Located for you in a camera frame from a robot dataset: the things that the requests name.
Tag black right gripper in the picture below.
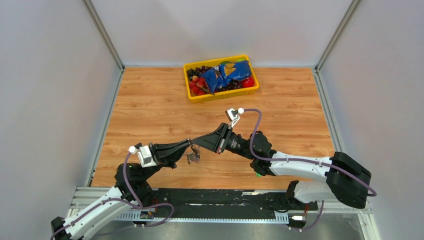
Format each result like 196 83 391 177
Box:
192 123 255 161

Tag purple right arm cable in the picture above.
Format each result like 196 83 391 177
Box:
243 108 378 232

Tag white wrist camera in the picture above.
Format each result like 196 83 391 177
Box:
225 108 245 128
128 144 158 168

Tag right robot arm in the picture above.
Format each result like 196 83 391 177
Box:
192 123 372 209

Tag large metal keyring with keys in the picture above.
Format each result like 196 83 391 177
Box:
184 138 201 165

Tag yellow plastic bin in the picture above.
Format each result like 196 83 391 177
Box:
183 55 259 103

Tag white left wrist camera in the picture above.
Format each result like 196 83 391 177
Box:
128 144 158 168

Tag dark grape bunch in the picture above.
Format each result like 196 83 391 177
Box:
186 65 212 79

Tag blue snack bag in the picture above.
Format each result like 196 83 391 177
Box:
200 60 253 93

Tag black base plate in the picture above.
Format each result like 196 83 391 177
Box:
140 188 318 220

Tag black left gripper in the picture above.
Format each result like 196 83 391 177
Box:
139 139 192 182

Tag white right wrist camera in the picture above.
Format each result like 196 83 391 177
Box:
225 108 245 128

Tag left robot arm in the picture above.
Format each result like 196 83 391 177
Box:
50 138 192 240

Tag red strawberries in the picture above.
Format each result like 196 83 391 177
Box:
188 75 209 97

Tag red tomato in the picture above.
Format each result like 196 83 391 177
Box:
241 76 255 88

